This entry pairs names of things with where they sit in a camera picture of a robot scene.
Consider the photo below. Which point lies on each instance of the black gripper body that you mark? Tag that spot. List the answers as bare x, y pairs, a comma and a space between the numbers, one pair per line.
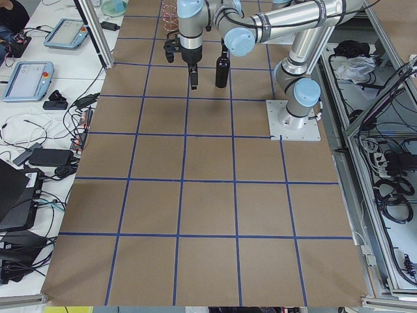
191, 56

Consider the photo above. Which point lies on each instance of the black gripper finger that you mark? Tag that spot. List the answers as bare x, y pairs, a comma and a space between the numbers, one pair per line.
191, 70
196, 77

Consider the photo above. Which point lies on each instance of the dark wine bottle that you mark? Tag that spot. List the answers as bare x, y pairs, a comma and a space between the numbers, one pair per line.
222, 68

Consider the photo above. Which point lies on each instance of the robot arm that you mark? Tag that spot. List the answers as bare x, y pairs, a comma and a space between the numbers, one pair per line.
308, 21

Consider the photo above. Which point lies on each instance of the green glass plate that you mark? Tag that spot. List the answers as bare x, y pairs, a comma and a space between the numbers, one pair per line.
113, 8

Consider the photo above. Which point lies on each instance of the blue teach pendant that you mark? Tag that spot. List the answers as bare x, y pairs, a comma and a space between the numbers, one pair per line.
29, 81
68, 34

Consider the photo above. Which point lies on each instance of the black power adapter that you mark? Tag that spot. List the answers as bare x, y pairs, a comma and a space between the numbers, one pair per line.
50, 157

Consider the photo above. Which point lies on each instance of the black laptop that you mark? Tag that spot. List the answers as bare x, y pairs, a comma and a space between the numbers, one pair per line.
19, 191

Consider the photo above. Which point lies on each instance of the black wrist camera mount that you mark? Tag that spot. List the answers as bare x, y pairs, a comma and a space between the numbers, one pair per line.
172, 45

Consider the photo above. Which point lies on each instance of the copper wire wine basket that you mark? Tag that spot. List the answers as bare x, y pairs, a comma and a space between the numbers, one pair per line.
169, 15

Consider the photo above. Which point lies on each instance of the aluminium frame post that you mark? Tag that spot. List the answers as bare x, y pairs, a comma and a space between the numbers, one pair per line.
91, 22

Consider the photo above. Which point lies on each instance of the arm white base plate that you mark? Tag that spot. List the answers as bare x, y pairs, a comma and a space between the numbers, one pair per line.
283, 126

